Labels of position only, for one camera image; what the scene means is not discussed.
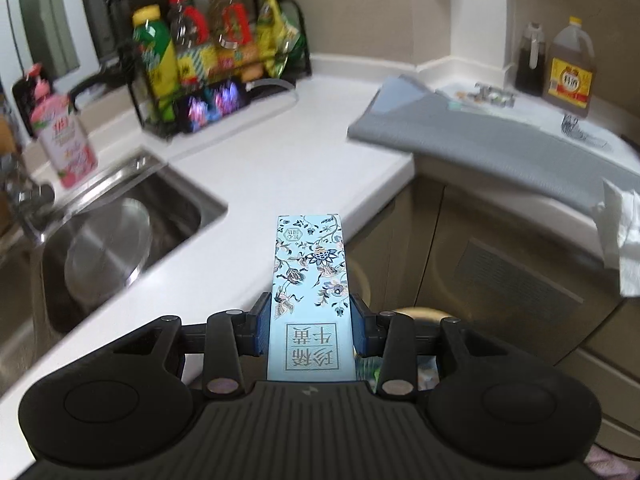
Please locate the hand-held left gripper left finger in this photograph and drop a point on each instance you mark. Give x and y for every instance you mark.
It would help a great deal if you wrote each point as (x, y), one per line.
(262, 332)

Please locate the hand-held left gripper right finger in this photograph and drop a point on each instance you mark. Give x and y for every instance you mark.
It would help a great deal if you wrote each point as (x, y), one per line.
(357, 330)

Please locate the blue floral box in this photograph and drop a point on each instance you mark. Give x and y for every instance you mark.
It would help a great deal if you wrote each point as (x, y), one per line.
(310, 285)

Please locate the white tissue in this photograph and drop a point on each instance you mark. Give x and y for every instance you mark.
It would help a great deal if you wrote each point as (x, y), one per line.
(622, 240)

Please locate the steel sink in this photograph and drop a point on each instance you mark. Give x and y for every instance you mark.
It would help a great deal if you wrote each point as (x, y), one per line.
(175, 200)

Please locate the grey vent grille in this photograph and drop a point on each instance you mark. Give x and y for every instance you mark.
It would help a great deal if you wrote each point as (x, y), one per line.
(515, 285)

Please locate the steel pot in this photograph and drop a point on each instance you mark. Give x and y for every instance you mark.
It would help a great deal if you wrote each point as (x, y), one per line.
(107, 250)

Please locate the beige cabinet door with vent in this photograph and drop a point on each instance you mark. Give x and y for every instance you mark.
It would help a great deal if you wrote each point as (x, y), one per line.
(550, 360)

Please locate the grey cloth mat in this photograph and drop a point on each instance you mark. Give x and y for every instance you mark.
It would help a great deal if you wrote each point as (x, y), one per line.
(500, 145)

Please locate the black smartphone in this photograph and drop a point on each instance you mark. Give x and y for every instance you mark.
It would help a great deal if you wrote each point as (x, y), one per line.
(215, 102)

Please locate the light blue sheet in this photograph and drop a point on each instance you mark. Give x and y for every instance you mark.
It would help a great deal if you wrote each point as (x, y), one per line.
(400, 95)

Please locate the chrome faucet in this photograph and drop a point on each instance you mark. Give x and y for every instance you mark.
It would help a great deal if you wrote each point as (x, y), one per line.
(35, 195)

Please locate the pink soap bottle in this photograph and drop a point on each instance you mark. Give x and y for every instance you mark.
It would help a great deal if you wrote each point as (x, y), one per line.
(65, 145)

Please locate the small silver wrapper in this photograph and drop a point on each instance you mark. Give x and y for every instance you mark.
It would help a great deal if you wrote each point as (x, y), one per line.
(495, 94)

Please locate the yellow green bottle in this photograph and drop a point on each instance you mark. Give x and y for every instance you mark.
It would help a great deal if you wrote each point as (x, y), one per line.
(155, 60)

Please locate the yellow green snack bag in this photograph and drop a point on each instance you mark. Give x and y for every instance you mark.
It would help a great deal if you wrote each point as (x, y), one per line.
(272, 35)

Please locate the crumpled clear wrapper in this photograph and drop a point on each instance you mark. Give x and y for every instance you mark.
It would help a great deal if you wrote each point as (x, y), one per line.
(580, 130)

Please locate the oil bottle with red label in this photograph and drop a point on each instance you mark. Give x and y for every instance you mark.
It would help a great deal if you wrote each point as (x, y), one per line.
(232, 25)

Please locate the dark sauce dispenser bottle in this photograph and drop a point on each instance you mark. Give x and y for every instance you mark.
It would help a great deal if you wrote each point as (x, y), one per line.
(530, 70)

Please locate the red cap bottle checkered label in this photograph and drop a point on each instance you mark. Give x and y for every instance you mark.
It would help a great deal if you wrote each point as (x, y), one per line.
(187, 25)

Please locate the cooking wine jug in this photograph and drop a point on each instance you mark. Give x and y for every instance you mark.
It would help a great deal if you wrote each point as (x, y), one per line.
(570, 85)

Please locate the window frame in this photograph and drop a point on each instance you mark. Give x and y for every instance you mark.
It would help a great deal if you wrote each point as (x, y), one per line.
(50, 10)

